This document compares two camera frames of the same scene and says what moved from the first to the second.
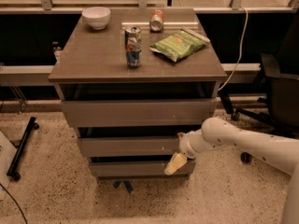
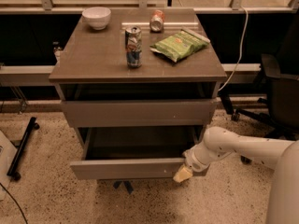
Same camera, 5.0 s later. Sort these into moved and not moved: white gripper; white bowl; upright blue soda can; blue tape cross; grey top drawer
Moved: white gripper
Not moved: upright blue soda can; grey top drawer; blue tape cross; white bowl
